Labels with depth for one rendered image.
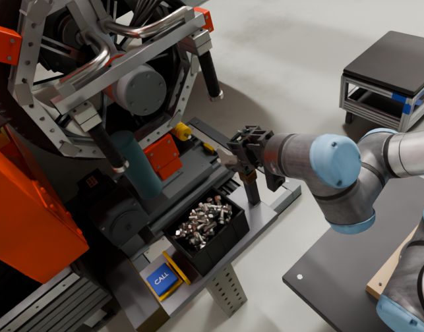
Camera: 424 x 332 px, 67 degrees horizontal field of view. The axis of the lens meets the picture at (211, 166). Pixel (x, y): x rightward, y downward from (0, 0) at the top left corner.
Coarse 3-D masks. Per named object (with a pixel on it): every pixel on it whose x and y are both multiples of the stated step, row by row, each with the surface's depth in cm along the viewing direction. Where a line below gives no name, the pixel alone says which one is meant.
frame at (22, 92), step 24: (24, 0) 75; (48, 0) 75; (72, 0) 78; (24, 24) 74; (24, 48) 76; (24, 72) 79; (192, 72) 110; (24, 96) 81; (48, 120) 88; (168, 120) 114; (72, 144) 95; (96, 144) 102; (144, 144) 113
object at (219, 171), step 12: (204, 144) 166; (204, 156) 166; (216, 156) 161; (216, 168) 157; (204, 180) 155; (216, 180) 153; (192, 192) 152; (180, 204) 149; (168, 216) 143; (156, 228) 142
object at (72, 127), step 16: (128, 0) 112; (112, 16) 96; (160, 16) 103; (160, 32) 112; (48, 48) 89; (80, 48) 98; (176, 48) 112; (80, 64) 97; (160, 64) 121; (176, 64) 115; (48, 80) 93; (48, 112) 107; (112, 112) 127; (128, 112) 116; (64, 128) 101; (80, 128) 111; (112, 128) 118; (128, 128) 117
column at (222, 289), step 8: (224, 272) 103; (232, 272) 107; (216, 280) 102; (224, 280) 106; (232, 280) 110; (208, 288) 106; (216, 288) 105; (224, 288) 109; (232, 288) 113; (240, 288) 118; (216, 296) 108; (224, 296) 112; (232, 296) 117; (240, 296) 122; (224, 304) 116; (232, 304) 120; (240, 304) 126; (232, 312) 125
